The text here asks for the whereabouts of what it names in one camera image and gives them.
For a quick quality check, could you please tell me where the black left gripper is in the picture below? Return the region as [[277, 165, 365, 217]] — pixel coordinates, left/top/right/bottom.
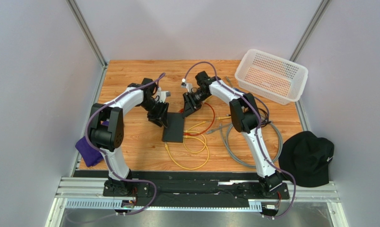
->
[[139, 99, 169, 128]]

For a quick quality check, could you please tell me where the black network switch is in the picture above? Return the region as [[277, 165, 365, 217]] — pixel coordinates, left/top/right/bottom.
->
[[162, 113, 184, 143]]

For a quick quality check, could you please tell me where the red ethernet cable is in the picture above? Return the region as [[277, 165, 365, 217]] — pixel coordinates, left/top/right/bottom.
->
[[178, 102, 216, 137]]

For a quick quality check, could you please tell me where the grey ethernet cable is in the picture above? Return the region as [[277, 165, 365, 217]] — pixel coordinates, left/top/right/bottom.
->
[[206, 76, 284, 169]]

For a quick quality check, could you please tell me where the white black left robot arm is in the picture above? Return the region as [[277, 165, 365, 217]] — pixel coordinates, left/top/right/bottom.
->
[[85, 78, 171, 183]]

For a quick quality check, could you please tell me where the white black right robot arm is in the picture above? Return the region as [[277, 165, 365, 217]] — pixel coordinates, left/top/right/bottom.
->
[[181, 71, 282, 192]]

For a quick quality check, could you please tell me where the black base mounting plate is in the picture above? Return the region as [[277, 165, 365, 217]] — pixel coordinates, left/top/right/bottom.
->
[[73, 171, 290, 209]]

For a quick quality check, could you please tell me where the purple cloth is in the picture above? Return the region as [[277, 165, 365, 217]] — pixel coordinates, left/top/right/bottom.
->
[[75, 136, 104, 167]]

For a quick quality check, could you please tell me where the white perforated plastic basket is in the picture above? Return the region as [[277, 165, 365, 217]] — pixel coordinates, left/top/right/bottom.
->
[[234, 49, 308, 105]]

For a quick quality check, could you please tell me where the black bucket hat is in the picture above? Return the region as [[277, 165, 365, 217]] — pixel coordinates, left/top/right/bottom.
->
[[278, 131, 335, 188]]

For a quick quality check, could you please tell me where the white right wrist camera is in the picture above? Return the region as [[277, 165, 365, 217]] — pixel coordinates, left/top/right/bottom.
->
[[181, 79, 193, 93]]

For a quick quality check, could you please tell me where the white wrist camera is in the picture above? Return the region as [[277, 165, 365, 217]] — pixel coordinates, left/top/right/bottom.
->
[[181, 79, 193, 93], [155, 87, 171, 103]]

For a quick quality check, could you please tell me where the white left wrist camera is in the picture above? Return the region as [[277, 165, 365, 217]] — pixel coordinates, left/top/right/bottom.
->
[[155, 87, 171, 103]]

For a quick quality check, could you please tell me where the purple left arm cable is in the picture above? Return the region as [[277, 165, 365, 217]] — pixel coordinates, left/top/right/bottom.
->
[[65, 72, 166, 218]]

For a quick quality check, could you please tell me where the black ethernet cable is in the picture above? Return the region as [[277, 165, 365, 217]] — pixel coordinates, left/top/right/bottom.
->
[[256, 108, 272, 127]]

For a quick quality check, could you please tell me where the aluminium frame rail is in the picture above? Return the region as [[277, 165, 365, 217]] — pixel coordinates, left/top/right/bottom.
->
[[46, 177, 348, 227]]

